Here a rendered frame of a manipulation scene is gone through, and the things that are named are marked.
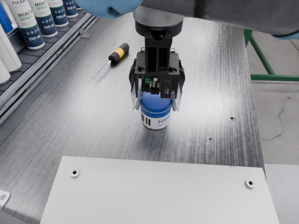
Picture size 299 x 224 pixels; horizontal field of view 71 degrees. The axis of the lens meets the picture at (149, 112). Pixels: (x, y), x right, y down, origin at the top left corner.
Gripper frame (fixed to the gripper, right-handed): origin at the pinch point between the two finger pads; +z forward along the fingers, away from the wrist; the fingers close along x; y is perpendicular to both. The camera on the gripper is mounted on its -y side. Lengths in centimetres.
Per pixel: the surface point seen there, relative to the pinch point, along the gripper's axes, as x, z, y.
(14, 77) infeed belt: -36.7, 0.0, -8.1
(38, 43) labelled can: -35.2, -2.0, -21.8
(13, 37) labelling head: -40.6, -4.7, -20.1
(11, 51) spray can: -36.7, -5.2, -11.9
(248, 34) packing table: 60, 33, -101
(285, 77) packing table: 101, 68, -102
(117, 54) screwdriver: -12.6, 2.5, -24.2
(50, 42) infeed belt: -33.9, 0.0, -26.0
